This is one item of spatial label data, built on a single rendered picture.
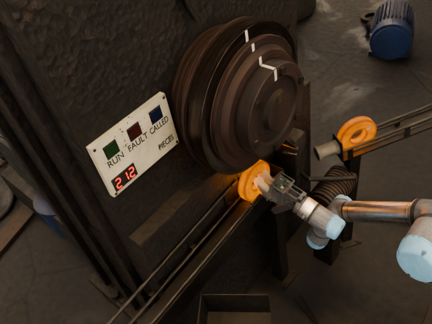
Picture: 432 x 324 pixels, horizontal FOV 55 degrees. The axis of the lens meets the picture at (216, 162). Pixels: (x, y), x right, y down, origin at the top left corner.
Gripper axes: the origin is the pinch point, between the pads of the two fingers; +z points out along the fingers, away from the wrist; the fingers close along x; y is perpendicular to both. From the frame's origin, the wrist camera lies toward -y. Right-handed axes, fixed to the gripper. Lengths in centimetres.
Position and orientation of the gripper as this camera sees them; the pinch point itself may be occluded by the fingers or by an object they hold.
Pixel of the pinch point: (254, 176)
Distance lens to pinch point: 152.1
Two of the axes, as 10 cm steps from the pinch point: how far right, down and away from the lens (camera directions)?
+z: -7.7, -5.3, 3.5
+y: 0.4, -5.9, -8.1
